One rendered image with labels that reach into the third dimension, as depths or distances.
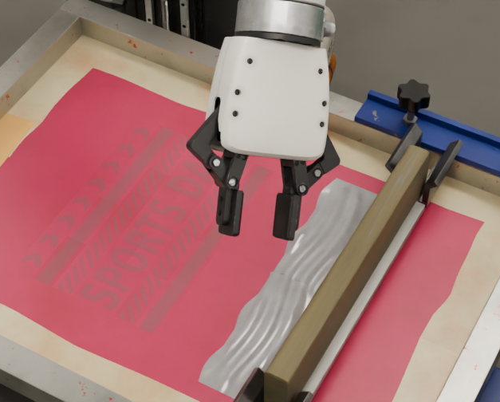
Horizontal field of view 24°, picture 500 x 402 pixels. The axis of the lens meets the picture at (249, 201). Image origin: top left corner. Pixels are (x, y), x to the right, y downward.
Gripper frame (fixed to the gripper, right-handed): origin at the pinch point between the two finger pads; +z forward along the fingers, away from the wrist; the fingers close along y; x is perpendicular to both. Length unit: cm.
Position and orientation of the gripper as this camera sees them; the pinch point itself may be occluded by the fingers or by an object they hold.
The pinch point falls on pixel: (257, 215)
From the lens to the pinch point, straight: 100.9
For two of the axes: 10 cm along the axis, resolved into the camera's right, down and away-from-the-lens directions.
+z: -1.1, 9.9, 0.4
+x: 4.1, 0.8, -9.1
